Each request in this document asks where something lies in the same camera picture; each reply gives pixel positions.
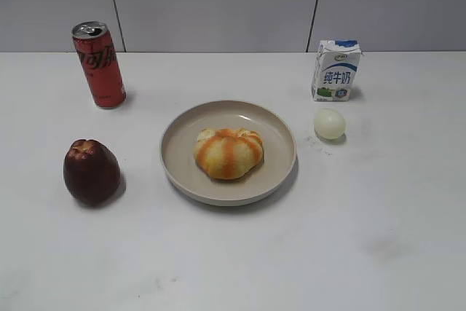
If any orange striped croissant bread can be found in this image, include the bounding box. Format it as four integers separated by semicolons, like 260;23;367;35
193;128;264;181

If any beige round plate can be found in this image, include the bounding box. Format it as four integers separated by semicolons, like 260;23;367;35
159;101;297;206

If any white egg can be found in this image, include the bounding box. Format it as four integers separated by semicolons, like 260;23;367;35
314;109;346;140

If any white blue milk carton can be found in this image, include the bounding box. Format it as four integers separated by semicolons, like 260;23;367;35
311;40;362;102

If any dark red wax apple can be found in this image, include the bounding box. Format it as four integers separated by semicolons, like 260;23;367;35
63;139;121;207

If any red cola can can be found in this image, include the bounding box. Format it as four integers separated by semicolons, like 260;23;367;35
72;21;126;109

